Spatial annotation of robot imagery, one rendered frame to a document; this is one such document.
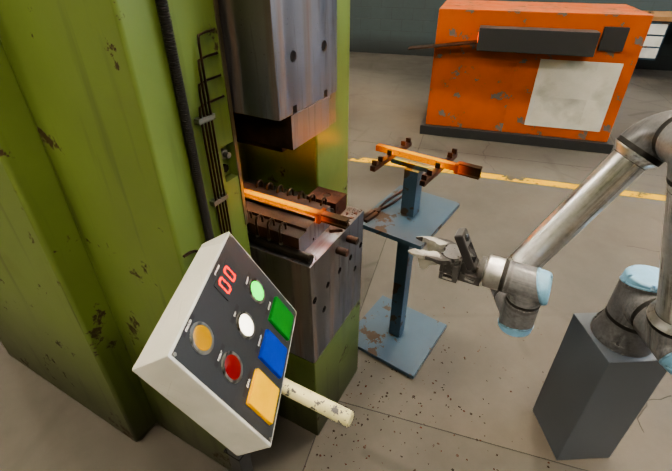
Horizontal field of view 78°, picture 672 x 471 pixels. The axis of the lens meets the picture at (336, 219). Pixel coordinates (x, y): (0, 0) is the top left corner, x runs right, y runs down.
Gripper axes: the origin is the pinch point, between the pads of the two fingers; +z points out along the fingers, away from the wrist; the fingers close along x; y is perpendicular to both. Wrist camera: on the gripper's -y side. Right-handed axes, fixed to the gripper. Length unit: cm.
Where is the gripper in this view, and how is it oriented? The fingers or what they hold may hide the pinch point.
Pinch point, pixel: (416, 243)
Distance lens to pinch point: 124.5
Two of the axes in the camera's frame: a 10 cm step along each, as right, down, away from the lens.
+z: -8.8, -2.6, 4.0
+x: 4.8, -4.8, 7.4
